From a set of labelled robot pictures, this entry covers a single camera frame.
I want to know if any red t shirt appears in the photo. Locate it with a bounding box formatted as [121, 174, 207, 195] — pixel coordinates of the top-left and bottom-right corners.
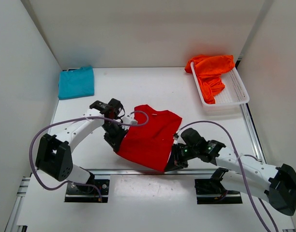
[116, 104, 182, 172]

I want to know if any teal t shirt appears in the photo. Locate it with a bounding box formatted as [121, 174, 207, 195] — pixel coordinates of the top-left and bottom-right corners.
[58, 66, 95, 100]

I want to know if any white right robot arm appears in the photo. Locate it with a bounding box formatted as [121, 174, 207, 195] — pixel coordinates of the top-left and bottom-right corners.
[164, 128, 296, 216]

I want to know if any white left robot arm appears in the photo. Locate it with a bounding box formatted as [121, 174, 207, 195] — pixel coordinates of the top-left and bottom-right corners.
[35, 98, 128, 191]

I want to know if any orange t shirt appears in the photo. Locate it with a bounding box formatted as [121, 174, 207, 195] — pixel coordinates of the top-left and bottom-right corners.
[185, 55, 235, 104]

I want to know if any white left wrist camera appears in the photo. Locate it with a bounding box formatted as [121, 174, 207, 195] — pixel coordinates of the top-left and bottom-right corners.
[121, 116, 138, 127]

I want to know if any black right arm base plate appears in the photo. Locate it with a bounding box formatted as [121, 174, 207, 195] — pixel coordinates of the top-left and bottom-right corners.
[194, 179, 242, 205]

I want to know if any white wire rack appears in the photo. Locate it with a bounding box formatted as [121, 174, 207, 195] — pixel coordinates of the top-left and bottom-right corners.
[191, 62, 250, 115]

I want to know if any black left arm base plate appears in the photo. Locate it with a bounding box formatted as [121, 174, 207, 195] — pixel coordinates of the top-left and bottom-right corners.
[64, 177, 110, 203]

